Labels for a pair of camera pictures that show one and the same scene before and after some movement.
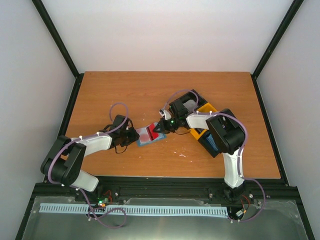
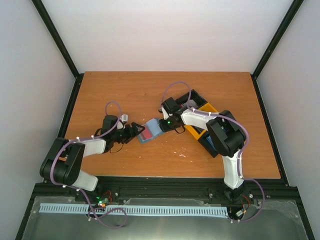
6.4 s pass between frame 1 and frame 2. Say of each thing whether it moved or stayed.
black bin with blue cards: stayed
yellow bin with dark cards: stayed
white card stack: stayed
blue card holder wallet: moved
